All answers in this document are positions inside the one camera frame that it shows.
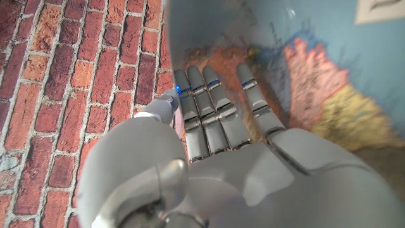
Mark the United States paper map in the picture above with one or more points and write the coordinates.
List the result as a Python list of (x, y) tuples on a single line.
[(316, 79)]

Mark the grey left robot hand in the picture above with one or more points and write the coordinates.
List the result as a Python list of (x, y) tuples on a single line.
[(237, 183)]

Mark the red brick printed backdrop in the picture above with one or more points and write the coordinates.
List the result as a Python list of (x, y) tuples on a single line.
[(63, 95)]

